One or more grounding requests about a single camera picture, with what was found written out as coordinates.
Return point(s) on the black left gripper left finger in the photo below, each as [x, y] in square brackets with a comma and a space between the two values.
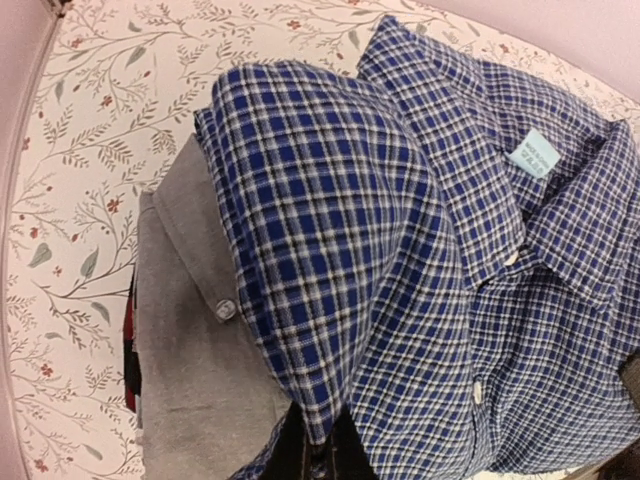
[291, 455]

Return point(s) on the floral white tablecloth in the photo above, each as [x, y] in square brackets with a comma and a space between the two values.
[112, 106]

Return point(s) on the grey shirt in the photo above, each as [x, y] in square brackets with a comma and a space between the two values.
[209, 403]

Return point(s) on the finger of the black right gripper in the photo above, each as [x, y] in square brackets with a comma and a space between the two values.
[630, 376]

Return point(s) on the blue checked long sleeve shirt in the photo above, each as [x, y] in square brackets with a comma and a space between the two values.
[446, 246]

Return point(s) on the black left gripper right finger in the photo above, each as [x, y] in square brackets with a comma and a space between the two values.
[345, 457]

